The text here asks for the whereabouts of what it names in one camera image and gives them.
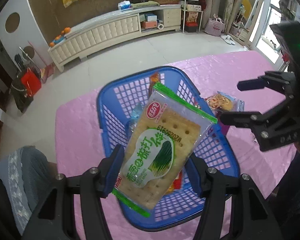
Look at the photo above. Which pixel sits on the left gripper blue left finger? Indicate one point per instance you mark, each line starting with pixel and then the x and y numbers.
pixel 105 175

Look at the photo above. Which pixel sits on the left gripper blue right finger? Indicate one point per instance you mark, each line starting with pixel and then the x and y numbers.
pixel 200 175

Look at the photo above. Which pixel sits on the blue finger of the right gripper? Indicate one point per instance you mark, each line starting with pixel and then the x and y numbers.
pixel 281 82
pixel 271 121

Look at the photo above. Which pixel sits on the green scallion cracker pack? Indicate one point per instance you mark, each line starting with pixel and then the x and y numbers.
pixel 167 132

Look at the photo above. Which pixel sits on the orange snack packet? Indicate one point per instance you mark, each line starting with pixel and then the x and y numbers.
pixel 153 80

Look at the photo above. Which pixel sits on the purple snack packet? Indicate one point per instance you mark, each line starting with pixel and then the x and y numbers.
pixel 224 129

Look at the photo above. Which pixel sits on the pink quilted tablecloth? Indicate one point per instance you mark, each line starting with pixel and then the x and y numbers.
pixel 79 147

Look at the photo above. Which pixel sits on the blue bread packet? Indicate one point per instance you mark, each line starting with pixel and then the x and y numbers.
pixel 221 102

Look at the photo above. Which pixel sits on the pink gift bag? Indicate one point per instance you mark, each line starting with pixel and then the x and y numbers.
pixel 214 26

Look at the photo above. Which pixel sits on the white metal shelf rack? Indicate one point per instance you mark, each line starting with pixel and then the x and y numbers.
pixel 192 14

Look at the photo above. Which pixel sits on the red bag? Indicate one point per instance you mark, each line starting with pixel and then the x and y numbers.
pixel 31 82

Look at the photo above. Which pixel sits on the oranges on plate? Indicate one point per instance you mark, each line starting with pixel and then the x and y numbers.
pixel 60 37

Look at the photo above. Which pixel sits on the white TV cabinet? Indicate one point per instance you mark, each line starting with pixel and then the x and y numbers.
pixel 113 28

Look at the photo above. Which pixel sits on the tissue box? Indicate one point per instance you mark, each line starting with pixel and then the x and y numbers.
pixel 124 5

